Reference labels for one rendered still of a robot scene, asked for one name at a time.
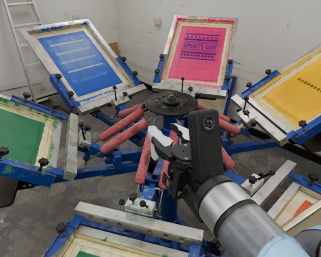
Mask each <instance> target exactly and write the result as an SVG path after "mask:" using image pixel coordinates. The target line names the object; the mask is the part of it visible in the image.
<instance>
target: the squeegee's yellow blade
mask: <svg viewBox="0 0 321 257"><path fill-rule="evenodd" d="M320 204H321V202H320V203H318V204H317V205H315V206H314V207H312V208H311V209H310V210H308V211H307V212H305V213H304V214H302V215H301V216H299V217H298V218H297V219H295V220H294V221H292V222H291V223H289V224H288V225H286V226H285V227H283V229H285V228H287V227H288V226H290V225H291V224H293V223H294V222H296V221H297V220H299V219H300V218H302V217H303V216H304V215H306V214H307V213H309V212H310V211H312V210H313V209H314V208H316V207H317V206H319V205H320Z"/></svg>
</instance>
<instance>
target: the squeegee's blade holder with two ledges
mask: <svg viewBox="0 0 321 257"><path fill-rule="evenodd" d="M319 209H321V204H320V205H319V206H317V207H316V208H314V209H313V210H312V211H310V212H309V213H307V214H306V215H304V216H303V217H302V218H300V219H299V220H297V221H296V222H294V223H293V224H291V225H290V226H288V227H287V228H285V229H284V230H285V231H286V232H287V231H289V230H290V229H292V228H293V227H295V226H296V225H297V224H299V223H300V222H302V221H303V220H305V219H306V218H308V217H309V216H310V215H312V214H313V213H315V212H316V211H318V210H319Z"/></svg>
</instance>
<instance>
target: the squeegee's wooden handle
mask: <svg viewBox="0 0 321 257"><path fill-rule="evenodd" d="M317 225H321V209H319V210H318V211H316V212H315V213H313V214H312V215H310V216H309V217H308V218H306V219H305V220H303V221H302V222H300V223H299V224H297V225H296V226H295V227H293V228H292V229H290V230H289V231H287V233H288V234H289V235H290V236H292V237H293V236H295V235H297V234H298V233H299V232H301V231H302V230H304V229H307V228H312V227H314V226H317Z"/></svg>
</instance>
